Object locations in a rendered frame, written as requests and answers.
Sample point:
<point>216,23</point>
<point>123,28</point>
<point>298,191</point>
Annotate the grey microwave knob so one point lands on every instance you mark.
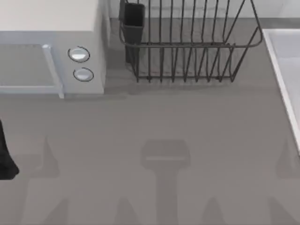
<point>78,54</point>
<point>83,74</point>

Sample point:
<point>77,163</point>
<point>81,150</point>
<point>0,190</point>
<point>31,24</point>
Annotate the microwave oven door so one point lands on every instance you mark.
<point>23,68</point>

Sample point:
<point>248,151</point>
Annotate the pale microwave oven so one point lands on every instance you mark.
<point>70,21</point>

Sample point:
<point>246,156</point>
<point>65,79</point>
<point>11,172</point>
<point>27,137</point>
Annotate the black cutlery holder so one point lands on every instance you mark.
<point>133,21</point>

